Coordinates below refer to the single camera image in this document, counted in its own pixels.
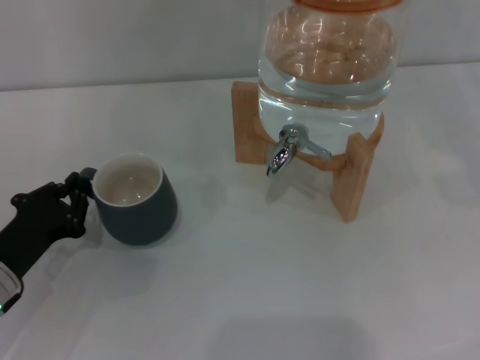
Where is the dark grey ceramic mug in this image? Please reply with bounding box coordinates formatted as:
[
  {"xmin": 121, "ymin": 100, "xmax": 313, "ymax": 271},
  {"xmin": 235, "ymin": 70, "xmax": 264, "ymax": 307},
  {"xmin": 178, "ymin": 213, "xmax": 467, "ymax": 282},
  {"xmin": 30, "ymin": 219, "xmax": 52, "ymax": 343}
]
[{"xmin": 79, "ymin": 151, "xmax": 179, "ymax": 248}]

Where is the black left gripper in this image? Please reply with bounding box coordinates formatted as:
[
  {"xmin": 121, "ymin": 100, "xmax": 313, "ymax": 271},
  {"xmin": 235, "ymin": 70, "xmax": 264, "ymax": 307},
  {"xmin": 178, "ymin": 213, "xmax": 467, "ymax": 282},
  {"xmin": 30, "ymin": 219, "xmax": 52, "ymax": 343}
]
[{"xmin": 0, "ymin": 171, "xmax": 90, "ymax": 279}]

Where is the wooden dispenser stand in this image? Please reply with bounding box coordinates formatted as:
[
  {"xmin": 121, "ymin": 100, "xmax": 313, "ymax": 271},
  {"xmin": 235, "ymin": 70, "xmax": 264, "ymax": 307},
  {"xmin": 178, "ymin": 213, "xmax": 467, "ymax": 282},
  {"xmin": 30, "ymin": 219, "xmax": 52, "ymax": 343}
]
[{"xmin": 230, "ymin": 80, "xmax": 386, "ymax": 224}]

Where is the chrome faucet tap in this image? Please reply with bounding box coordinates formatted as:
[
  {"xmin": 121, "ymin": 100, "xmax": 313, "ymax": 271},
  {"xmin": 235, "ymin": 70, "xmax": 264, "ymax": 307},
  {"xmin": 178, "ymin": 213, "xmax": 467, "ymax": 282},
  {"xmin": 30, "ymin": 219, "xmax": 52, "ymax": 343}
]
[{"xmin": 265, "ymin": 123, "xmax": 333, "ymax": 178}]

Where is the glass water dispenser jar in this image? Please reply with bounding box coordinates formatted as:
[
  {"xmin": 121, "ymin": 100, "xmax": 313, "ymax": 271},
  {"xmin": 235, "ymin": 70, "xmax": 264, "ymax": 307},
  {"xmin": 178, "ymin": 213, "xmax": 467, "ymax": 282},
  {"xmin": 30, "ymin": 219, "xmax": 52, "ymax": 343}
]
[{"xmin": 256, "ymin": 2, "xmax": 398, "ymax": 157}]

